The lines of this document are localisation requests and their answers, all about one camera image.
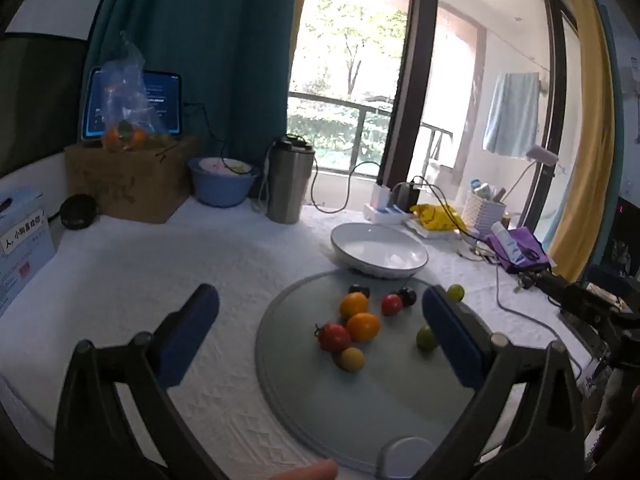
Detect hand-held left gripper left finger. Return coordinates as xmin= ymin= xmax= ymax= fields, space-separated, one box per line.
xmin=54 ymin=283 xmax=231 ymax=480

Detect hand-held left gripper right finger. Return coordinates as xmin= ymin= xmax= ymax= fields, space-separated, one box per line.
xmin=415 ymin=285 xmax=587 ymax=480

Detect orange cherry tomato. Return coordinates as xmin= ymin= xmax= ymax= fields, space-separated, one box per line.
xmin=339 ymin=292 xmax=370 ymax=320
xmin=346 ymin=312 xmax=382 ymax=343

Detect yellow cherry tomato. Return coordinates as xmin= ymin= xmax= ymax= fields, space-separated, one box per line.
xmin=335 ymin=346 xmax=366 ymax=372

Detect white plate with dark rim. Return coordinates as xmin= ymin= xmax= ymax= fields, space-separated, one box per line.
xmin=330 ymin=222 xmax=429 ymax=280

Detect round grey glass board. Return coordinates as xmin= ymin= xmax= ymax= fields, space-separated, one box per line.
xmin=255 ymin=269 xmax=501 ymax=478

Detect person's left hand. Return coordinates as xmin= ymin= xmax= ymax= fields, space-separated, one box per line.
xmin=270 ymin=459 xmax=339 ymax=480

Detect black keys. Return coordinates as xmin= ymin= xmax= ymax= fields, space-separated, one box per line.
xmin=515 ymin=271 xmax=553 ymax=295

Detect purple pouch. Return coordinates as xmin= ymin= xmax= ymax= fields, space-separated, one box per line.
xmin=487 ymin=226 xmax=556 ymax=273

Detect white tube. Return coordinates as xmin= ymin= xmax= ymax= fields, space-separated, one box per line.
xmin=491 ymin=221 xmax=525 ymax=266

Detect white flat packet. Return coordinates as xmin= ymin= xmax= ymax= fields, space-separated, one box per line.
xmin=405 ymin=220 xmax=481 ymax=240

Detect yellow plastic bag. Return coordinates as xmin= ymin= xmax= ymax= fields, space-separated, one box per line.
xmin=410 ymin=203 xmax=466 ymax=233

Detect white woven basket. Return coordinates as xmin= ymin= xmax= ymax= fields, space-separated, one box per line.
xmin=462 ymin=190 xmax=511 ymax=236

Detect white power strip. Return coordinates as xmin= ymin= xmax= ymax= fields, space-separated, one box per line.
xmin=363 ymin=202 xmax=416 ymax=226

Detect blue plastic bowl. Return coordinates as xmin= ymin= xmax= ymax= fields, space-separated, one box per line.
xmin=188 ymin=156 xmax=261 ymax=208

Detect yellow curtain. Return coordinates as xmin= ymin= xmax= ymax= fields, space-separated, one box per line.
xmin=545 ymin=0 xmax=616 ymax=281

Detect bottles in basket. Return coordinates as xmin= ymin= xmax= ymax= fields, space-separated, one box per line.
xmin=470 ymin=178 xmax=507 ymax=204

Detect cardboard box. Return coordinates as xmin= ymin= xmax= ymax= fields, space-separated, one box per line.
xmin=64 ymin=135 xmax=201 ymax=225

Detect white desk lamp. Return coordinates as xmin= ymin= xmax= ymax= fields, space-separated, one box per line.
xmin=515 ymin=145 xmax=560 ymax=231

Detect black round disc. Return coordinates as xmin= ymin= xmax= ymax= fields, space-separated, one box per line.
xmin=59 ymin=194 xmax=99 ymax=231

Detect white and pink bowl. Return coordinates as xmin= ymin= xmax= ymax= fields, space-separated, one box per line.
xmin=197 ymin=157 xmax=252 ymax=176

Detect stainless steel tumbler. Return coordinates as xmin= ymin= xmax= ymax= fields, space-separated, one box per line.
xmin=265 ymin=134 xmax=317 ymax=225

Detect blue and white box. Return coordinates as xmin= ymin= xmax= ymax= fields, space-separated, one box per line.
xmin=0 ymin=187 xmax=57 ymax=316

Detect light blue towel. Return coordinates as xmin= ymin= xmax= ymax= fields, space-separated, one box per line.
xmin=482 ymin=72 xmax=541 ymax=158

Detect tablet with lit screen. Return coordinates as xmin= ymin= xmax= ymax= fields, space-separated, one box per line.
xmin=81 ymin=66 xmax=183 ymax=142

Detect clear bag of oranges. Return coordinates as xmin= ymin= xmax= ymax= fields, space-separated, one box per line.
xmin=100 ymin=30 xmax=161 ymax=153

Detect balcony railing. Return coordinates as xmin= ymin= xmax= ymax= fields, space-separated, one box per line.
xmin=287 ymin=91 xmax=453 ymax=181

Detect teal curtain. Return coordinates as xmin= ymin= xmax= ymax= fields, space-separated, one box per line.
xmin=87 ymin=0 xmax=316 ymax=206

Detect grey cable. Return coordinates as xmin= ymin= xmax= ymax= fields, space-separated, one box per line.
xmin=495 ymin=260 xmax=583 ymax=378

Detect black cable of black charger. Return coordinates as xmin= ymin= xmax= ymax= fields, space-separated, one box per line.
xmin=422 ymin=184 xmax=482 ymax=242

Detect black charging cable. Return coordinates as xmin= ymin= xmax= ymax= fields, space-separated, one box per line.
xmin=182 ymin=102 xmax=383 ymax=213

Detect dark door frame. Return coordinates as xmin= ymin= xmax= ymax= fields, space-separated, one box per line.
xmin=377 ymin=0 xmax=441 ymax=186

